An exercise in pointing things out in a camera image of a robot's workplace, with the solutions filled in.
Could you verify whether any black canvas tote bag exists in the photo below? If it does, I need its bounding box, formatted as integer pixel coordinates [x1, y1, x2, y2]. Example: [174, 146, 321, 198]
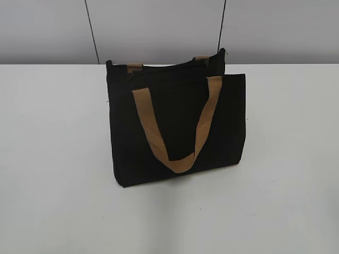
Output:
[106, 49, 246, 187]

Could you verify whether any tan front bag handle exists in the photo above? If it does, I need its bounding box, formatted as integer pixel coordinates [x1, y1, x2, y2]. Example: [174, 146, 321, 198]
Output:
[132, 76, 222, 174]

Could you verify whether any tan bag handle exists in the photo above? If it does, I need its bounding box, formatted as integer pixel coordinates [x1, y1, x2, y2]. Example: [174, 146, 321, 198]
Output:
[127, 56, 209, 74]
[132, 76, 222, 174]

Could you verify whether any tan rear bag handle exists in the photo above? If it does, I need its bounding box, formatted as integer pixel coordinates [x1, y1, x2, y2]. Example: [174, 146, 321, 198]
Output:
[127, 56, 209, 74]

